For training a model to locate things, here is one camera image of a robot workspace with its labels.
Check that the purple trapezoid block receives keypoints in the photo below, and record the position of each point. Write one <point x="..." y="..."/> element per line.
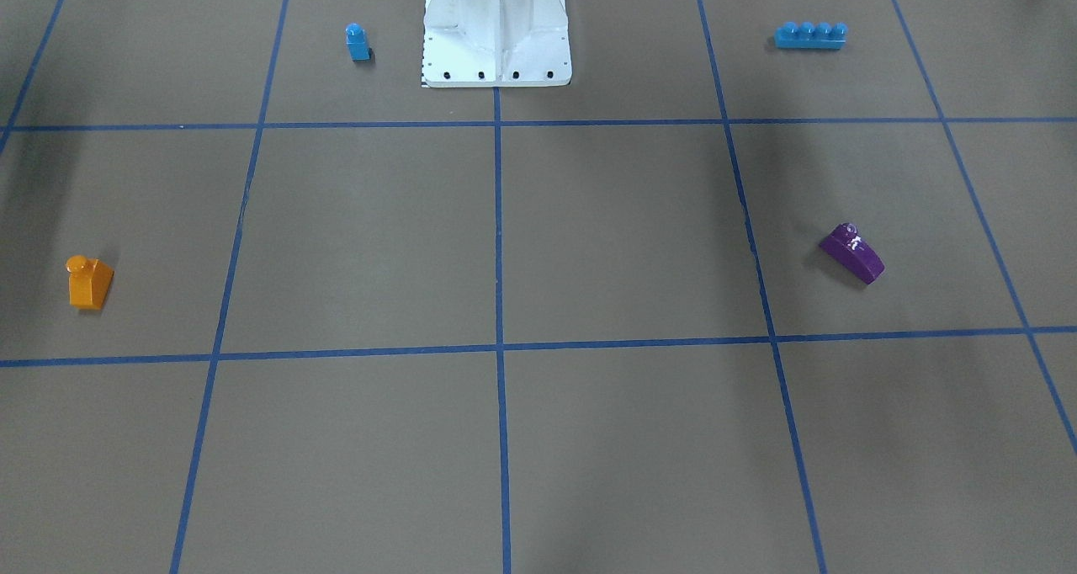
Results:
<point x="845" y="245"/>

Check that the orange trapezoid block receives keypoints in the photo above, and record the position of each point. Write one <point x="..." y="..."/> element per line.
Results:
<point x="89" y="282"/>

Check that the small blue block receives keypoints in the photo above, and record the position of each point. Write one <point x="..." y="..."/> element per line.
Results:
<point x="356" y="42"/>

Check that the long blue four-stud brick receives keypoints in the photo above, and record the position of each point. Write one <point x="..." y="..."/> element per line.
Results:
<point x="811" y="36"/>

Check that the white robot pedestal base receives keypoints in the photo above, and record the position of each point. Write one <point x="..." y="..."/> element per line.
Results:
<point x="496" y="44"/>

